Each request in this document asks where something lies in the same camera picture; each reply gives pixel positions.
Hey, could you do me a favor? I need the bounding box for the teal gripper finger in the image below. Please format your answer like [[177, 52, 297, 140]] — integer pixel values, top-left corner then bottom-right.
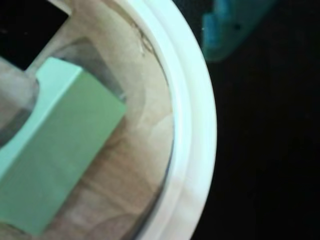
[[201, 0, 277, 62]]

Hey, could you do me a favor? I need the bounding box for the light green U-shaped block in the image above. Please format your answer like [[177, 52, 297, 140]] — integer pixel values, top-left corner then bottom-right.
[[0, 56, 127, 237]]

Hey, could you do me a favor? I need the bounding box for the white round container rim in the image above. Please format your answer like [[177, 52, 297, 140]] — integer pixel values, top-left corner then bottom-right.
[[132, 0, 217, 240]]

